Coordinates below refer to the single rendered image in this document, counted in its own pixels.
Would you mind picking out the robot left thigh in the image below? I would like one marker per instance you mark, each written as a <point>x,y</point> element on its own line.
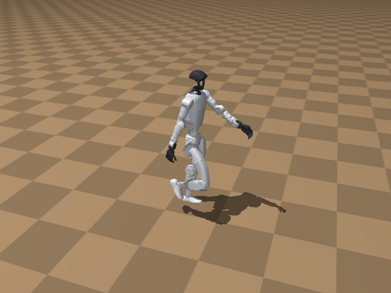
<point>190,170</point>

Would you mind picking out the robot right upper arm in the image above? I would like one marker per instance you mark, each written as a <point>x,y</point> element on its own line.
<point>186,104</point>

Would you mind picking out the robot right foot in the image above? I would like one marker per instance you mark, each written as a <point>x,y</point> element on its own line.
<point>178,191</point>

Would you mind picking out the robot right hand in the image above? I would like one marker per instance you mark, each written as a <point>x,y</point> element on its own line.
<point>170,153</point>

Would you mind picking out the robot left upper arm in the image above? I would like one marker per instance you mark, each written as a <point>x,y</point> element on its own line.
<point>213,104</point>

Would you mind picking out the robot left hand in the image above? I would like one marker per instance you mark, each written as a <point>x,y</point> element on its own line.
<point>245,128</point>

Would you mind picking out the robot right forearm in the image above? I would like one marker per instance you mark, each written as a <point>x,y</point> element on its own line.
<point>177,131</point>

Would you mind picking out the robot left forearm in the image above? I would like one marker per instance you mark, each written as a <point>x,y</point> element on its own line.
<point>230,118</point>

